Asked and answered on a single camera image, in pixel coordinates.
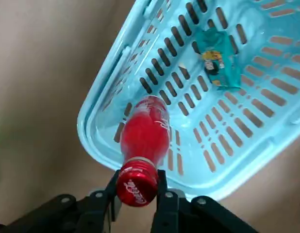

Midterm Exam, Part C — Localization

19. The light blue plastic basket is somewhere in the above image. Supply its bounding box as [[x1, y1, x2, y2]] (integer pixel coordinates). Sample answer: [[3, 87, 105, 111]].
[[77, 0, 300, 202]]

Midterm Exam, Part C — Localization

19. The red cola bottle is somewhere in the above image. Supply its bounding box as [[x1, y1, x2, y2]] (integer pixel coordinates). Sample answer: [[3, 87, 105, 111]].
[[116, 95, 171, 208]]

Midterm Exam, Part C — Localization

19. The teal chips bag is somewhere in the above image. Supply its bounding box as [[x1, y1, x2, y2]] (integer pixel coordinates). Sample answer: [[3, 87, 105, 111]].
[[195, 28, 242, 91]]

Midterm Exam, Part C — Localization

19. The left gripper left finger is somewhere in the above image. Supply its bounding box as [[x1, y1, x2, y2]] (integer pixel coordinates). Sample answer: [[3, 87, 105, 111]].
[[0, 169, 123, 233]]

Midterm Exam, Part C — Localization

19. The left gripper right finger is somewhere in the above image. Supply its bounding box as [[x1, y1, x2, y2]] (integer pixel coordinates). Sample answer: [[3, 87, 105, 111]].
[[152, 169, 260, 233]]

